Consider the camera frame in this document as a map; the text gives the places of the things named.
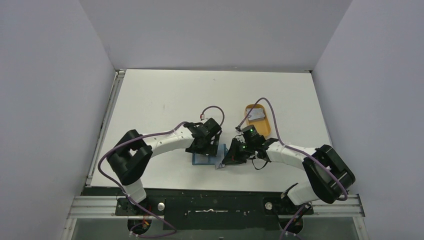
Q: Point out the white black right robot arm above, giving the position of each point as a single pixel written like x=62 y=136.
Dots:
x=328 y=176

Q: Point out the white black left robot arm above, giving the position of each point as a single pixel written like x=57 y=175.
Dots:
x=131 y=155

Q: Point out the aluminium frame rail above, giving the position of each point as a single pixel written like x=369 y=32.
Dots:
x=107 y=207

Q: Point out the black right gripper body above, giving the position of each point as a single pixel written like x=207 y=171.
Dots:
x=237 y=151

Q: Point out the blue leather card holder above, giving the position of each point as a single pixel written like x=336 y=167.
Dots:
x=207 y=160

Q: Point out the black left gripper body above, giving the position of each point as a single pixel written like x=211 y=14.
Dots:
x=207 y=148

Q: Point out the yellow oval tray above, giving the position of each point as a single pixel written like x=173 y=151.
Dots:
x=262 y=126

